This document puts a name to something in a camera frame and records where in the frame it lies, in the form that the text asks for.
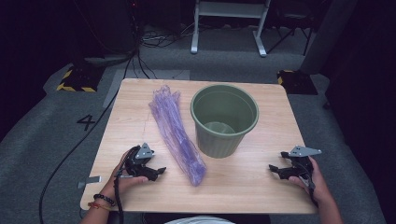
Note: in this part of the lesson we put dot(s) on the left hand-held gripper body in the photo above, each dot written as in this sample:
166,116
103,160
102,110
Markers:
141,152

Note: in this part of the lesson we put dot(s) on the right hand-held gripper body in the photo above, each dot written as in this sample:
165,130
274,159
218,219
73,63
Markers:
300,161

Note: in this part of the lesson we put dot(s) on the purple plastic bag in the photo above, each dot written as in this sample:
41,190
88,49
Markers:
176,130

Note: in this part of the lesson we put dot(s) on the green plastic bin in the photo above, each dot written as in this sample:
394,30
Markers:
224,105

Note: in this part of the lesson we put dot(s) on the person's right hand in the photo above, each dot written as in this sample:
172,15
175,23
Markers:
317,183

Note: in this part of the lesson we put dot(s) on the person's left hand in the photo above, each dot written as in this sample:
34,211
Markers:
124,185

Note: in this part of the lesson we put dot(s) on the grey tape piece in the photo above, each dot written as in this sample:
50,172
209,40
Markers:
90,181

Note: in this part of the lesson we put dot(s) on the person's white clothing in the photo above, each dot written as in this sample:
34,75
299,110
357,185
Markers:
199,220

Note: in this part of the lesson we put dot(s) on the black yellow striped base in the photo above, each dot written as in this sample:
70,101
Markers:
81,79
297,82

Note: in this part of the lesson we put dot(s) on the grey floor plate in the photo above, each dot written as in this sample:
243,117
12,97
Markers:
162,74

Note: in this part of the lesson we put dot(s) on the grey pillar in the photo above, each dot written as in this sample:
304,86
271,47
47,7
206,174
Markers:
327,37

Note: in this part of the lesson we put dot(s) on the black tripod stand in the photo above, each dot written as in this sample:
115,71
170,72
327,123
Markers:
292,28

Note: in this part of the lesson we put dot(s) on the white metal stand frame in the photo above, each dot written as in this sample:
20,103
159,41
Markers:
230,11

